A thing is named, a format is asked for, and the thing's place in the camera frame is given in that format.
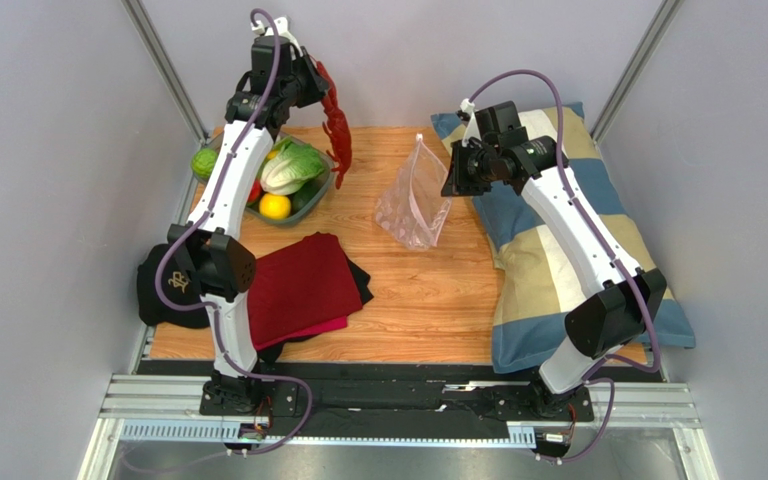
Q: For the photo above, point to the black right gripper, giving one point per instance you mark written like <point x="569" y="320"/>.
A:
<point x="459" y="168"/>

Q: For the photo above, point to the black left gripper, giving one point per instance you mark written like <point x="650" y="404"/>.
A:
<point x="317" y="84"/>

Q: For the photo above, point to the clear zip top bag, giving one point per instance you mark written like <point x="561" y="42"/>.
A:
<point x="412" y="209"/>

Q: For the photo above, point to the red toy lobster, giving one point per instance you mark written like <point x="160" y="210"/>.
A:
<point x="336" y="128"/>

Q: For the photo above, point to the green custard apple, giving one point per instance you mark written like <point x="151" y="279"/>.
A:
<point x="203" y="163"/>

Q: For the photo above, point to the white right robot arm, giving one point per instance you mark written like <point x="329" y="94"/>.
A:
<point x="621" y="297"/>

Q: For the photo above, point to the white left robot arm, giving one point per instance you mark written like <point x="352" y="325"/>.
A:
<point x="208" y="248"/>

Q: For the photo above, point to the white green cabbage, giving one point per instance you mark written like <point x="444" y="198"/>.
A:
<point x="292" y="165"/>

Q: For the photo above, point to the dark green avocado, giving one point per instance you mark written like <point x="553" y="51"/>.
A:
<point x="304" y="196"/>

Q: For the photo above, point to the yellow lemon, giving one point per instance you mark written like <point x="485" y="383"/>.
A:
<point x="275" y="207"/>

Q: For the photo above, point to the blue beige checked pillow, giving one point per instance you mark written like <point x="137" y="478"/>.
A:
<point x="540" y="285"/>

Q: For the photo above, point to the dark red folded cloth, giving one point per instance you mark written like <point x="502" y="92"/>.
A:
<point x="303" y="284"/>

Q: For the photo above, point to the pink folded cloth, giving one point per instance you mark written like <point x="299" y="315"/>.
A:
<point x="267" y="337"/>

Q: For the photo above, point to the black cap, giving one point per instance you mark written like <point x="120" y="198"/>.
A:
<point x="152" y="311"/>

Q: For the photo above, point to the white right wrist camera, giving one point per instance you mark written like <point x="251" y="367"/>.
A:
<point x="466" y="113"/>

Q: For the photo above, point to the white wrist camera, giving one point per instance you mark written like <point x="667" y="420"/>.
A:
<point x="281" y="28"/>
<point x="466" y="113"/>

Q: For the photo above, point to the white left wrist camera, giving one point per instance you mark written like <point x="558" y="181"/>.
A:
<point x="281" y="28"/>

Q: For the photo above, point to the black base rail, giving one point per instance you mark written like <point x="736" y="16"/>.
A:
<point x="423" y="401"/>

